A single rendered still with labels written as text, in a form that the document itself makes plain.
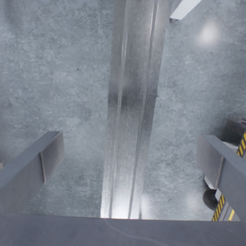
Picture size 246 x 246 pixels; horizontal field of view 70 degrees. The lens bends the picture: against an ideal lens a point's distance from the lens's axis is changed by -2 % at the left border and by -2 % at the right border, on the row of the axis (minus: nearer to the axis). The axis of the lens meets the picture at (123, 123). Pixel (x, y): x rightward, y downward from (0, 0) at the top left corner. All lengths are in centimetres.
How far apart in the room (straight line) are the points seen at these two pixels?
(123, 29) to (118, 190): 22
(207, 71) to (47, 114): 92
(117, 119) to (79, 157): 94
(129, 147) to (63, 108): 87
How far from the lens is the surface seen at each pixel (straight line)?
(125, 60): 22
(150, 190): 125
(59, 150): 16
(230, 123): 106
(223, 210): 100
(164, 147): 110
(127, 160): 25
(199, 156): 17
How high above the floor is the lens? 98
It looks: 72 degrees down
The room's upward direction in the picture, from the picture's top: 171 degrees counter-clockwise
